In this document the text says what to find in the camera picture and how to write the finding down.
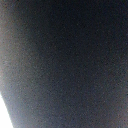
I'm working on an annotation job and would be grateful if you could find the dark blue book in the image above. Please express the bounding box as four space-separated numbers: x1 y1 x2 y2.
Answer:
0 0 128 128

